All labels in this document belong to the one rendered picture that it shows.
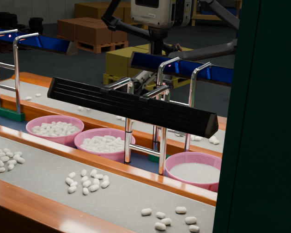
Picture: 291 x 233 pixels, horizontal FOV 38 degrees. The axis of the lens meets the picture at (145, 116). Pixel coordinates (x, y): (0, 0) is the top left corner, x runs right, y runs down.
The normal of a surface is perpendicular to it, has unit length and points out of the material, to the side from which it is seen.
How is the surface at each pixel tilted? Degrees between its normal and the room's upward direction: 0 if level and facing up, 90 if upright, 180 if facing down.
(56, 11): 90
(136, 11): 90
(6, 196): 0
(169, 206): 0
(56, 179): 0
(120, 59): 90
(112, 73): 90
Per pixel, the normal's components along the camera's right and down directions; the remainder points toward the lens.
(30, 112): -0.48, 0.29
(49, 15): 0.71, 0.29
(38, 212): 0.05, -0.93
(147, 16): -0.70, 0.22
